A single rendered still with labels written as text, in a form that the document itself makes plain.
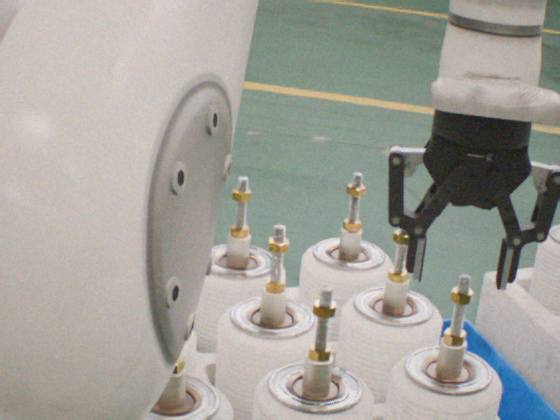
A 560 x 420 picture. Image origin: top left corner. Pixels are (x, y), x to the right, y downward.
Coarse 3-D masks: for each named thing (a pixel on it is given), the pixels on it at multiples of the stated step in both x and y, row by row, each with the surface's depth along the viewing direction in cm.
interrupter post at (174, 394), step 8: (184, 368) 70; (176, 376) 69; (184, 376) 70; (168, 384) 69; (176, 384) 70; (184, 384) 70; (168, 392) 70; (176, 392) 70; (184, 392) 71; (160, 400) 70; (168, 400) 70; (176, 400) 70; (184, 400) 71; (168, 408) 70; (176, 408) 70
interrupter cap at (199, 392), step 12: (192, 384) 73; (204, 384) 73; (192, 396) 72; (204, 396) 72; (216, 396) 72; (156, 408) 70; (180, 408) 70; (192, 408) 70; (204, 408) 70; (216, 408) 70
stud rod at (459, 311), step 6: (462, 276) 75; (468, 276) 75; (462, 282) 75; (468, 282) 74; (462, 288) 75; (468, 288) 75; (456, 306) 75; (462, 306) 75; (456, 312) 76; (462, 312) 75; (456, 318) 76; (462, 318) 76; (456, 324) 76; (462, 324) 76; (450, 330) 76; (456, 330) 76
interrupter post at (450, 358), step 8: (440, 344) 77; (448, 344) 76; (464, 344) 76; (440, 352) 77; (448, 352) 76; (456, 352) 76; (464, 352) 77; (440, 360) 77; (448, 360) 76; (456, 360) 76; (440, 368) 77; (448, 368) 77; (456, 368) 77; (440, 376) 77; (448, 376) 77; (456, 376) 77
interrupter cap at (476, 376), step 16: (416, 352) 80; (432, 352) 80; (416, 368) 78; (432, 368) 78; (464, 368) 79; (480, 368) 78; (416, 384) 76; (432, 384) 76; (448, 384) 76; (464, 384) 76; (480, 384) 76
